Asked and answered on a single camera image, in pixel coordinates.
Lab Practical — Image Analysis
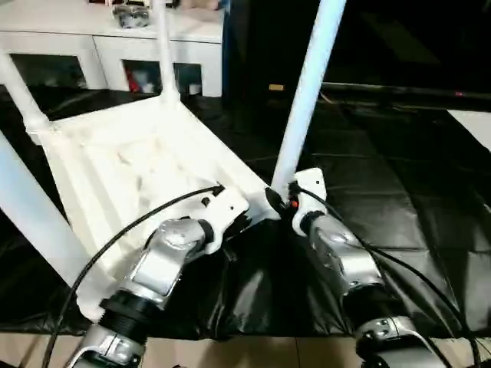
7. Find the white plastic table top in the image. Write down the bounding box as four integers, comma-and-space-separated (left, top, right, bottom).
30, 95, 287, 321

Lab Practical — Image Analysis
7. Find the black table mat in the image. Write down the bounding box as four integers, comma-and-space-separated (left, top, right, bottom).
0, 86, 491, 340

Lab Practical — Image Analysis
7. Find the white board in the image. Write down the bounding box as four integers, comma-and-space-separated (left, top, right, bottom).
447, 109, 491, 151

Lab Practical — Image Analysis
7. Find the tan rounded ornament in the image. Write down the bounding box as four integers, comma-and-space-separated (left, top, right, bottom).
180, 0, 220, 11

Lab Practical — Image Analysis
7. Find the black bundle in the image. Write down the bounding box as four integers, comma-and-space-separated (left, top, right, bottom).
112, 3, 150, 30

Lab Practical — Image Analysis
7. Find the white glass-door cabinet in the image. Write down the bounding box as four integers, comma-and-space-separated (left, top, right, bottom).
0, 0, 226, 99

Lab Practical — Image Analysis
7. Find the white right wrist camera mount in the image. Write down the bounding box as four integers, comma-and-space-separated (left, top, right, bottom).
287, 167, 328, 235

